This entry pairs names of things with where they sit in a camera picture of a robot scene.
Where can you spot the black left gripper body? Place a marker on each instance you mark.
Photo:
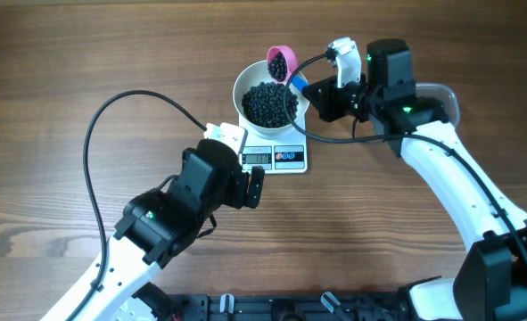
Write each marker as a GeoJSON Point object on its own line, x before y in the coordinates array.
{"type": "Point", "coordinates": [235, 194]}

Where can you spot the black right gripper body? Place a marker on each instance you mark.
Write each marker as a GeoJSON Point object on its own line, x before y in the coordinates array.
{"type": "Point", "coordinates": [358, 99]}

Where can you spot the pink scoop blue handle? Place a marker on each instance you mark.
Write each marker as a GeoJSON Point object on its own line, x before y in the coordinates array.
{"type": "Point", "coordinates": [289, 55]}

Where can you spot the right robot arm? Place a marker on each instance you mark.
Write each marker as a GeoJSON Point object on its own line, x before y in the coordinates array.
{"type": "Point", "coordinates": [418, 121]}

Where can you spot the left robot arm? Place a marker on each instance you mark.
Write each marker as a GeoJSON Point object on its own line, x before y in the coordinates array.
{"type": "Point", "coordinates": [158, 225]}

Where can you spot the black beans in bowl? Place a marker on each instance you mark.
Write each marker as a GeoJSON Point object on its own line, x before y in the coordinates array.
{"type": "Point", "coordinates": [263, 105]}

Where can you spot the white round bowl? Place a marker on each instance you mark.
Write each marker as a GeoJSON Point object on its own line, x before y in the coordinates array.
{"type": "Point", "coordinates": [258, 72]}

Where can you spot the black beans in scoop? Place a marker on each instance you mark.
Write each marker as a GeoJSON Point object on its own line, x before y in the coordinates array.
{"type": "Point", "coordinates": [277, 67]}

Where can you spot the clear plastic food container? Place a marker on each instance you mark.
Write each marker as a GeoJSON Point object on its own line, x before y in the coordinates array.
{"type": "Point", "coordinates": [443, 93]}

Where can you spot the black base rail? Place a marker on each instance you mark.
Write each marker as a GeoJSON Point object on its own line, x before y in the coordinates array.
{"type": "Point", "coordinates": [152, 303]}

